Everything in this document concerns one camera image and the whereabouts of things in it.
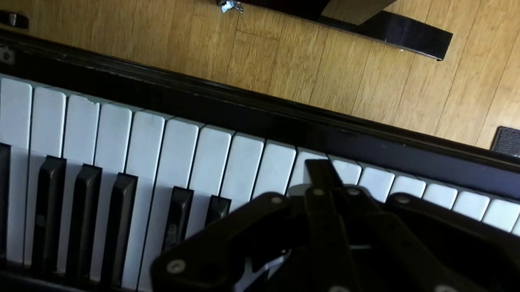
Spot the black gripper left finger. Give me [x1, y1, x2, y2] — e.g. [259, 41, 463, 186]
[150, 192, 304, 292]

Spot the black upright piano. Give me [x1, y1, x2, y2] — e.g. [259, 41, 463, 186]
[0, 31, 520, 292]

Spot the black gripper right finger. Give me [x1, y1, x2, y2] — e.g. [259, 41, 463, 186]
[306, 160, 520, 292]

